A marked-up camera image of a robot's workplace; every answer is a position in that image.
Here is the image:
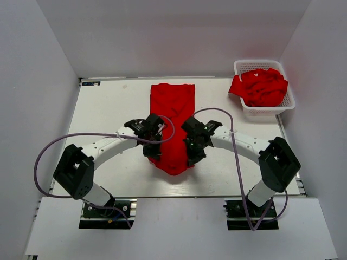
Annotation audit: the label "red shirts in basket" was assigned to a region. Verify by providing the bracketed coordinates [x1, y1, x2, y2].
[228, 68, 288, 107]

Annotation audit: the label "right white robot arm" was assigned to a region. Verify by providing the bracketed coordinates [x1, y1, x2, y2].
[181, 116, 301, 216]

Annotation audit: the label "red t shirt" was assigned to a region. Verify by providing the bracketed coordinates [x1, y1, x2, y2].
[150, 83, 195, 176]

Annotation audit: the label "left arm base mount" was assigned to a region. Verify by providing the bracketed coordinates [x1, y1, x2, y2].
[79, 199, 137, 230]

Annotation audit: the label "blue table label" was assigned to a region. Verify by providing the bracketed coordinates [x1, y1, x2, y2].
[82, 81, 101, 86]

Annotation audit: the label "white plastic basket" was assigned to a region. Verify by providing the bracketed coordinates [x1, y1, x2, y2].
[234, 60, 295, 116]

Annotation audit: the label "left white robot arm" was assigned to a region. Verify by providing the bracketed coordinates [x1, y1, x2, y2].
[53, 113, 165, 216]

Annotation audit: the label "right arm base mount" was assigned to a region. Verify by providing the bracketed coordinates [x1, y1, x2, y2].
[223, 199, 279, 231]

